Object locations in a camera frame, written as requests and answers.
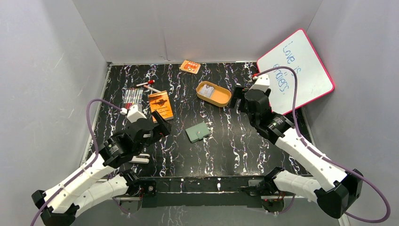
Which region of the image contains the mint green card holder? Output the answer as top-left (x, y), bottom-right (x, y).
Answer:
top-left (185, 122), bottom-right (211, 143)

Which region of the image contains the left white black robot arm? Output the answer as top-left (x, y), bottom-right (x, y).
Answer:
top-left (32, 110), bottom-right (171, 226)

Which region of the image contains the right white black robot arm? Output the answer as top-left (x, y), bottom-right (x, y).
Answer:
top-left (229, 87), bottom-right (362, 219)

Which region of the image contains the white eraser block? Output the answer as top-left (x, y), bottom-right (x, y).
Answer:
top-left (129, 153), bottom-right (150, 164)

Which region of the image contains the orange paperback book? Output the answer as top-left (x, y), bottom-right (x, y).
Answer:
top-left (148, 91), bottom-right (174, 120)

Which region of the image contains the pack of coloured markers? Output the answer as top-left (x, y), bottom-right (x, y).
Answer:
top-left (123, 88), bottom-right (144, 109)

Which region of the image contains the tan oval tray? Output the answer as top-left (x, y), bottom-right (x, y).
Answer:
top-left (196, 81), bottom-right (232, 107)

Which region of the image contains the white marker pen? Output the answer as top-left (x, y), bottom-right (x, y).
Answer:
top-left (143, 85), bottom-right (161, 93)

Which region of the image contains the red capped marker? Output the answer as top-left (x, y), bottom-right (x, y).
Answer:
top-left (136, 80), bottom-right (155, 87)

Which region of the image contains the pink framed whiteboard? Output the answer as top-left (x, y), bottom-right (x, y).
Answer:
top-left (256, 29), bottom-right (335, 114)

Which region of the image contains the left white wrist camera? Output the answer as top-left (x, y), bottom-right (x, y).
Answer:
top-left (120, 104), bottom-right (147, 123)

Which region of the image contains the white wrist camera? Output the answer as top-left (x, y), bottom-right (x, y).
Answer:
top-left (120, 104), bottom-right (147, 123)
top-left (250, 74), bottom-right (270, 92)

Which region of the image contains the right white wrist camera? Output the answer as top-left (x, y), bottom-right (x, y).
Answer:
top-left (250, 74), bottom-right (270, 92)

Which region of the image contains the black aluminium base frame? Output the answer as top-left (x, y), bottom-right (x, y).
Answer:
top-left (116, 176), bottom-right (293, 213)

